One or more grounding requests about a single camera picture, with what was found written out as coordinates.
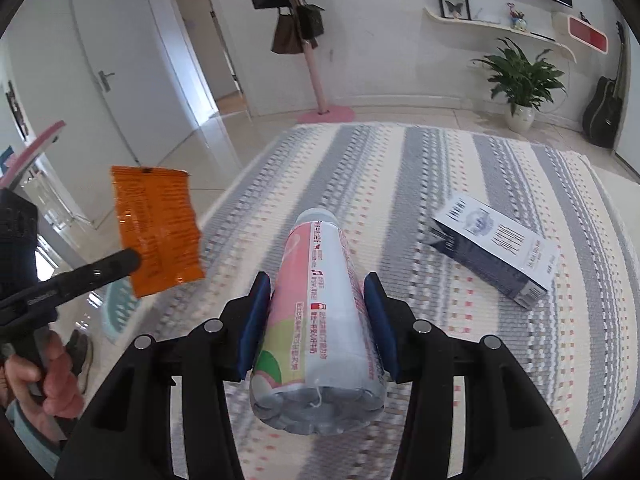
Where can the green potted plant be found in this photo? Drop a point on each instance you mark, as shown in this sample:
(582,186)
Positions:
(520,75)

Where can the red wall box shelf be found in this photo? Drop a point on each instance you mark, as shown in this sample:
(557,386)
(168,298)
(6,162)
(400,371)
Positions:
(587,37)

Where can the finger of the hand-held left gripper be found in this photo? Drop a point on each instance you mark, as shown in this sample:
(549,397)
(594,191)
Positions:
(100,272)

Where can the orange snack packet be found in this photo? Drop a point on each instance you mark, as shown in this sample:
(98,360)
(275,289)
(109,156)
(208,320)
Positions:
(155,225)

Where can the striped woven mat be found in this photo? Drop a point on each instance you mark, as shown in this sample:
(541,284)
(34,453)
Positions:
(400,170)

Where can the person's left hand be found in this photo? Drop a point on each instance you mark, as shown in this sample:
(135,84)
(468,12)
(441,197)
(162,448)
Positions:
(57,380)

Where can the brown bag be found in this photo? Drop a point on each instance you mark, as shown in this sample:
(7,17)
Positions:
(287,35)

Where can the teal plastic basket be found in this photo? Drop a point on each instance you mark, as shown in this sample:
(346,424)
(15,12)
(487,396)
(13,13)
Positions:
(117,310)

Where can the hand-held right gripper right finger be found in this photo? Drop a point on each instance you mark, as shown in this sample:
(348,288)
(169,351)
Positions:
(382,330)

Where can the white door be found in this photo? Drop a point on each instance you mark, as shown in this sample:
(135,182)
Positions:
(130,85)

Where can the pink coat rack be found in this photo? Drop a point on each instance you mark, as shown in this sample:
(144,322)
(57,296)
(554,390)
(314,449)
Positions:
(315,70)

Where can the dark shoe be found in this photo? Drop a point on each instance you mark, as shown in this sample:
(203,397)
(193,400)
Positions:
(86,350)

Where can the wall picture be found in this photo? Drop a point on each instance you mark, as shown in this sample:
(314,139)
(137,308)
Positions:
(15,110)

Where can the framed butterfly picture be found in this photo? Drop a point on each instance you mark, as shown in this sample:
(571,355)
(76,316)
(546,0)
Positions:
(454,7)

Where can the dark blue carton box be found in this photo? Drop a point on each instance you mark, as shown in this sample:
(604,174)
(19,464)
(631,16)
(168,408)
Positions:
(500,250)

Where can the small figurine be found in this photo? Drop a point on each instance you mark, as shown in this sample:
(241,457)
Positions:
(519,21)

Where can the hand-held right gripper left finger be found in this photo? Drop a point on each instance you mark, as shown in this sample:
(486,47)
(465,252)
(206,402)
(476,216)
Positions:
(255,330)

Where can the person's left forearm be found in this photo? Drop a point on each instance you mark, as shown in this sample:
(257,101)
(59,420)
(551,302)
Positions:
(30,437)

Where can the black bag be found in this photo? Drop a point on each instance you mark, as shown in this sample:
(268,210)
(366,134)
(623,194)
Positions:
(310,22)

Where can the pink labelled plastic bottle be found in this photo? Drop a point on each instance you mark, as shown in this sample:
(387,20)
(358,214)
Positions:
(310,310)

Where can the black acoustic guitar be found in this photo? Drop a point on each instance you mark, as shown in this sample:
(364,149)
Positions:
(602,110)

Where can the short wavy white wall shelf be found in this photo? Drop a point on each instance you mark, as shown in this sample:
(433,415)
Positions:
(495,24)

